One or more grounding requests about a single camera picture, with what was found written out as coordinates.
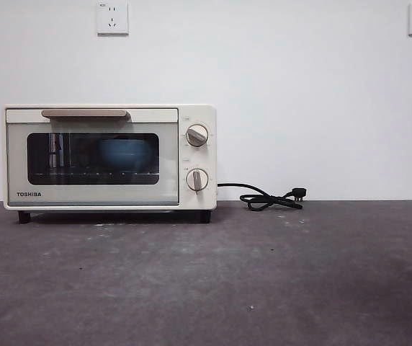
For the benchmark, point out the blue ribbed bowl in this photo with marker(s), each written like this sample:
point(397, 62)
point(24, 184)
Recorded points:
point(124, 155)

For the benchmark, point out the cream Toshiba toaster oven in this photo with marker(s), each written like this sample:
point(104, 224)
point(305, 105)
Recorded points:
point(211, 158)

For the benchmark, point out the round timer knob, upright pointer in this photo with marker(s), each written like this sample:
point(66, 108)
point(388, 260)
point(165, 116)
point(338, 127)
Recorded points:
point(196, 179)

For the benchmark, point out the round temperature knob, slanted pointer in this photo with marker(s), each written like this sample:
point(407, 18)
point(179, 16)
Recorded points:
point(196, 135)

